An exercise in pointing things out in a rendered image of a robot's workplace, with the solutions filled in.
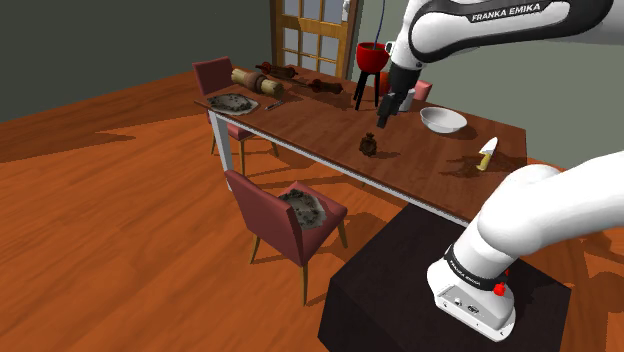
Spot red pot on black stand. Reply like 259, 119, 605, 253
352, 0, 392, 112

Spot white bowl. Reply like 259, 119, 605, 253
419, 106, 469, 135

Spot small brown vase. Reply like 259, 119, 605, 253
358, 131, 379, 159

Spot dark red-brown rolling pin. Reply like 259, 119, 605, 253
306, 78, 345, 96
254, 61, 299, 81

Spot wooden dining table white legs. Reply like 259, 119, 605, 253
193, 64, 529, 228

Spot wooden door with glass panes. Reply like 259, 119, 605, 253
269, 0, 360, 80

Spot tan and brown pepper mill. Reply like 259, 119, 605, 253
229, 67, 286, 99

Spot grey speckled flat cloth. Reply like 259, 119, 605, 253
206, 92, 260, 117
277, 188, 328, 232

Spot dark robot stand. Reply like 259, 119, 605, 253
317, 203, 573, 352

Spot white knife yellow handle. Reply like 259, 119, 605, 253
475, 136, 500, 173

